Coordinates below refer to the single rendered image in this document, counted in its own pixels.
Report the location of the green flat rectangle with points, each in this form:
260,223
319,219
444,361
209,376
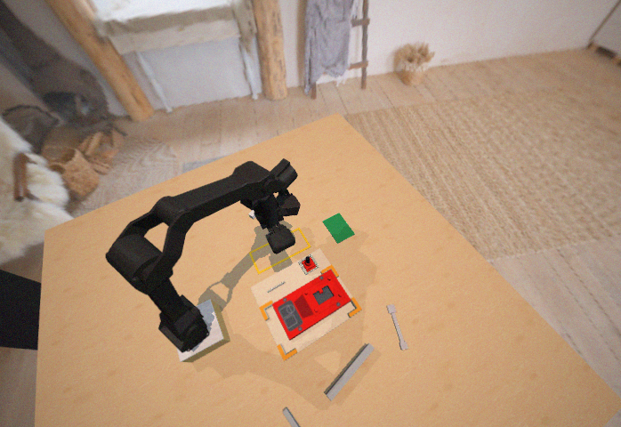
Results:
338,227

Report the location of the red stepped base with black post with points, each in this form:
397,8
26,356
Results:
308,264

